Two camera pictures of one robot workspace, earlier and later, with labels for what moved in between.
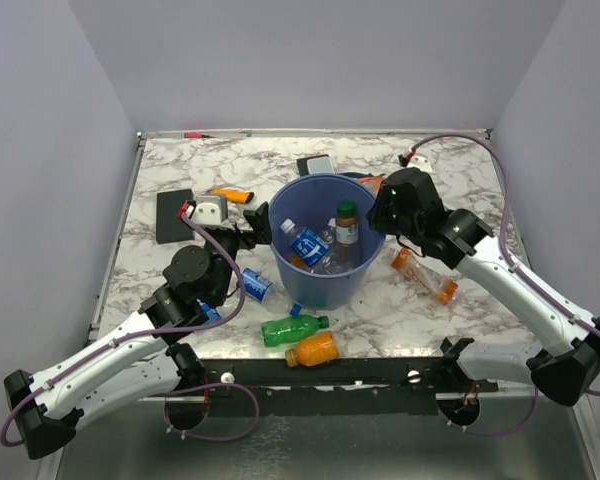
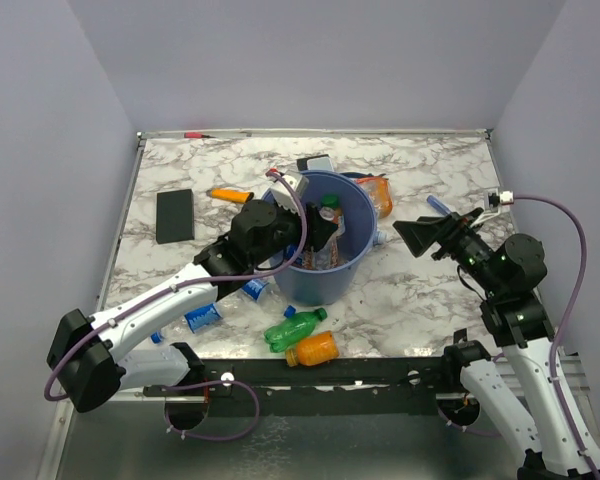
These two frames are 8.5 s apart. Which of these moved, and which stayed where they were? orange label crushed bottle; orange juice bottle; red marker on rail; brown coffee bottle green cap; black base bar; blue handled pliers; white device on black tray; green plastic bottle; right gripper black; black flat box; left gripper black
Moved: brown coffee bottle green cap; orange label crushed bottle; left gripper black; right gripper black; green plastic bottle
Stayed: black flat box; black base bar; red marker on rail; orange juice bottle; blue handled pliers; white device on black tray
